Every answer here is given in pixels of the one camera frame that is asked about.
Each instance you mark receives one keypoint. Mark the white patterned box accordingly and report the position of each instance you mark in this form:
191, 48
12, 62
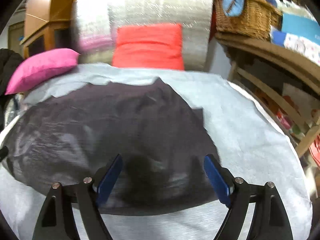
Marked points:
295, 43

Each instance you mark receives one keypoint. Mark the red-orange pillow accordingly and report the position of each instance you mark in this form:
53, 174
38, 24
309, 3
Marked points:
156, 46

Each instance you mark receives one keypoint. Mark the dark quilted bomber jacket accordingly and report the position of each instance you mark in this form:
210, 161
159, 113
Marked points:
161, 139

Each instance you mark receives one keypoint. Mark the black puffer coat pile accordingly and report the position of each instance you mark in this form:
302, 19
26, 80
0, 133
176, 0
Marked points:
9, 61

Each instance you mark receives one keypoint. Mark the magenta pillow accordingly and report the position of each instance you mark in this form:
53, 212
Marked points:
41, 67

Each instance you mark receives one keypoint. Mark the wooden side table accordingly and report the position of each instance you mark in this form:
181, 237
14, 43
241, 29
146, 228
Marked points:
284, 82

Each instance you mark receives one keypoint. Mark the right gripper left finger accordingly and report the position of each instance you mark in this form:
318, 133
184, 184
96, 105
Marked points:
56, 219

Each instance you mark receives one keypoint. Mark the clear plastic bag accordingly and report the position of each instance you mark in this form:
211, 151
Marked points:
13, 108

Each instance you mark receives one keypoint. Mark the silver foil insulation mat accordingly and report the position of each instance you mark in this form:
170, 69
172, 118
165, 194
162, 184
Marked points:
95, 24

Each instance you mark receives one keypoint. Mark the wooden cabinet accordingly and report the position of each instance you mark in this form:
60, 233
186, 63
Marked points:
47, 26

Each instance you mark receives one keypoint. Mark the wicker basket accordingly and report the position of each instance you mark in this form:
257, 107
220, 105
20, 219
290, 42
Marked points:
255, 21

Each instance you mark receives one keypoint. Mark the light blue cardboard box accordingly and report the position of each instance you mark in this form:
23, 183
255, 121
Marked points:
301, 26

